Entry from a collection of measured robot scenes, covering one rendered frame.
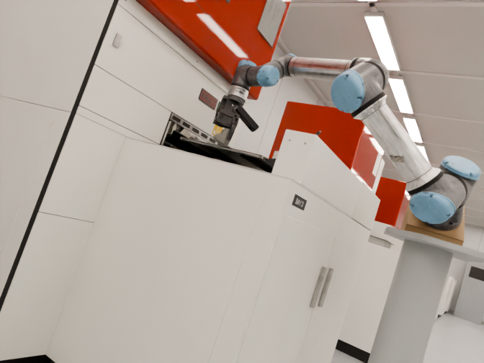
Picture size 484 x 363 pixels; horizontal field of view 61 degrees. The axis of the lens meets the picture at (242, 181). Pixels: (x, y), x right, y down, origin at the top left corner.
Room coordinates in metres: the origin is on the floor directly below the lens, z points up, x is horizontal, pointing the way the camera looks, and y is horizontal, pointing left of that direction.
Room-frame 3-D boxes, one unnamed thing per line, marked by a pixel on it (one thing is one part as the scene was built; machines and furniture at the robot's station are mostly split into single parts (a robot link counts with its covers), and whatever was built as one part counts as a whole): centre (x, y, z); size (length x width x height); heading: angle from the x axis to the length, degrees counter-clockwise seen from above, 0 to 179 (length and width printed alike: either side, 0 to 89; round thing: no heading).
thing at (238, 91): (1.55, 0.12, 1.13); 0.08 x 0.08 x 0.05
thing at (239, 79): (1.55, 0.12, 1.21); 0.09 x 0.08 x 0.11; 45
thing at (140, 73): (1.53, 0.31, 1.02); 0.81 x 0.03 x 0.40; 148
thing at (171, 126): (1.67, 0.21, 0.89); 0.44 x 0.02 x 0.10; 148
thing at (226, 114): (1.55, 0.13, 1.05); 0.09 x 0.08 x 0.12; 105
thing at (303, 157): (1.32, -0.25, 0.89); 0.55 x 0.09 x 0.14; 148
